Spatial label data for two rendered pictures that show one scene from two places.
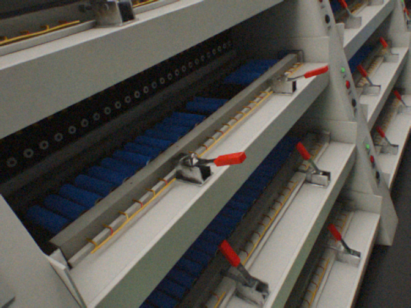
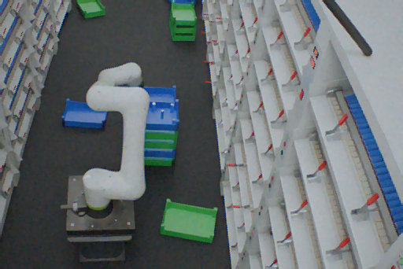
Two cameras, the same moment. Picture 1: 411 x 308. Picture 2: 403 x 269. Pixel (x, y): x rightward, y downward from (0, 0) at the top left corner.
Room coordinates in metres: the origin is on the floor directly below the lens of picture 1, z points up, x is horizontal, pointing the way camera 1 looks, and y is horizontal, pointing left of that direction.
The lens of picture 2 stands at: (1.09, -1.44, 2.23)
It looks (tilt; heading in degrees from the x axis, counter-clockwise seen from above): 45 degrees down; 125
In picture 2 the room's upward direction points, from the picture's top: 10 degrees clockwise
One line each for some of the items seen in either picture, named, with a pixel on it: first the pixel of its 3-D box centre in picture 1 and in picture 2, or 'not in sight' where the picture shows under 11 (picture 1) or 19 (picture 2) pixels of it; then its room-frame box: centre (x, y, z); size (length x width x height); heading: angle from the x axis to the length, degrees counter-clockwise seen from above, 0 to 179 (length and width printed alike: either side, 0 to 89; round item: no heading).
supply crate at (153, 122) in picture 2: not in sight; (153, 113); (-0.31, 0.06, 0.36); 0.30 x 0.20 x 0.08; 45
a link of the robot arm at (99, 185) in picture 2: not in sight; (99, 188); (0.00, -0.61, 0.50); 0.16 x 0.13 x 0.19; 44
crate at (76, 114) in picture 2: not in sight; (85, 113); (-0.88, -0.04, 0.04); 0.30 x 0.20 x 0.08; 42
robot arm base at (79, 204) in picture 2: not in sight; (86, 204); (-0.05, -0.67, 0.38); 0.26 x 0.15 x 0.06; 52
